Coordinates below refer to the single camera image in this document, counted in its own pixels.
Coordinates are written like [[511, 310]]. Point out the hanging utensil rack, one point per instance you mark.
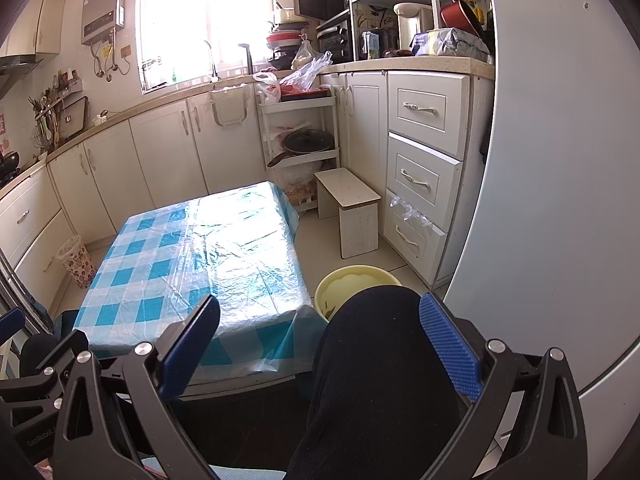
[[47, 120]]

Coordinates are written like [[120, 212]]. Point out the white refrigerator door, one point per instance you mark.
[[550, 160]]

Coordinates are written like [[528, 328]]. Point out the kitchen window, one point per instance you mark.
[[200, 15]]

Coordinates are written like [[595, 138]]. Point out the blue checkered plastic tablecloth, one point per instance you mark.
[[225, 260]]

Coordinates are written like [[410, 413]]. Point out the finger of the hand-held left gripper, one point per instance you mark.
[[11, 325], [45, 375]]

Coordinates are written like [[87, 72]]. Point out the wall spice shelf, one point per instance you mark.
[[67, 82]]

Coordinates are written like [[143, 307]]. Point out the white shelf cart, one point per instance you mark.
[[300, 105]]

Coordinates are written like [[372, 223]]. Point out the dark leaning board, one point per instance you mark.
[[75, 115]]

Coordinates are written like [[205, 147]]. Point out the grey sliding door frame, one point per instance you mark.
[[20, 285]]

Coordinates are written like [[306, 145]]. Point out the white drawer cabinet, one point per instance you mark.
[[425, 160]]

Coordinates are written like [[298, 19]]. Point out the stack of pots and bowls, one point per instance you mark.
[[285, 40]]

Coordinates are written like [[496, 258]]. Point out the blue box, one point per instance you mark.
[[422, 45]]

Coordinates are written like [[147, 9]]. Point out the black wok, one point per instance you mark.
[[7, 165]]

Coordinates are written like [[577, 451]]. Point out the wall water heater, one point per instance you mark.
[[102, 10]]

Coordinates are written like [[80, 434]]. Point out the white hanging door bin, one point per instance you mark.
[[230, 107]]

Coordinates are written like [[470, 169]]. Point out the chrome curved faucet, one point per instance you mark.
[[212, 60]]

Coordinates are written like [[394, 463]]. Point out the person's left trouser leg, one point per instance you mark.
[[37, 352]]

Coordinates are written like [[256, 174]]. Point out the white low stool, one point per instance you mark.
[[350, 190]]

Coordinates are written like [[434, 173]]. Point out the crumpled clear plastic bag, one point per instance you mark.
[[407, 210]]

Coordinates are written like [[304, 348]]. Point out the plastic bag with food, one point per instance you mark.
[[302, 60]]

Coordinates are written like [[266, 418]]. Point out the black frying pan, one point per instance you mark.
[[305, 141]]

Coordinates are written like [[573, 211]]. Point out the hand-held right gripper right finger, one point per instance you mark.
[[450, 345]]

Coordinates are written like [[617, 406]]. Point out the dark straight faucet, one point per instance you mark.
[[247, 57]]

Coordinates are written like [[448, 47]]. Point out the person's right trouser leg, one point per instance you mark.
[[380, 385]]

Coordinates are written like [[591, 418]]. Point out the white stove side cabinet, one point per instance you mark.
[[30, 225]]

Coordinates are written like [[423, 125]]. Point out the silver foil package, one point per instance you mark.
[[462, 42]]

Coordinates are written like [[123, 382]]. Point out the white upper cabinet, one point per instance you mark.
[[35, 25]]

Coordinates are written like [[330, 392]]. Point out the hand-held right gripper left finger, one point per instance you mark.
[[192, 345]]

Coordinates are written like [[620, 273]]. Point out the white sink base cabinets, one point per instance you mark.
[[160, 150]]

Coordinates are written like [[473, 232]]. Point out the white red printed plastic bag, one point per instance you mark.
[[270, 90]]

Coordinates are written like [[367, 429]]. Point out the red tray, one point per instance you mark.
[[305, 93]]

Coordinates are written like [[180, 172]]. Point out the black toaster oven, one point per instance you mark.
[[335, 42]]

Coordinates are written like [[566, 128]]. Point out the range hood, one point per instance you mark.
[[17, 65]]

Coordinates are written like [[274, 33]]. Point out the white floral wastebasket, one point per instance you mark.
[[77, 265]]

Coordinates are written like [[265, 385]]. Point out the person's trouser leg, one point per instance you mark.
[[380, 385], [37, 352]]

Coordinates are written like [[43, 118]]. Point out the red saucepan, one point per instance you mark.
[[460, 12]]

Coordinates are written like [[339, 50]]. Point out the pale yellow bucket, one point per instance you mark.
[[350, 280]]

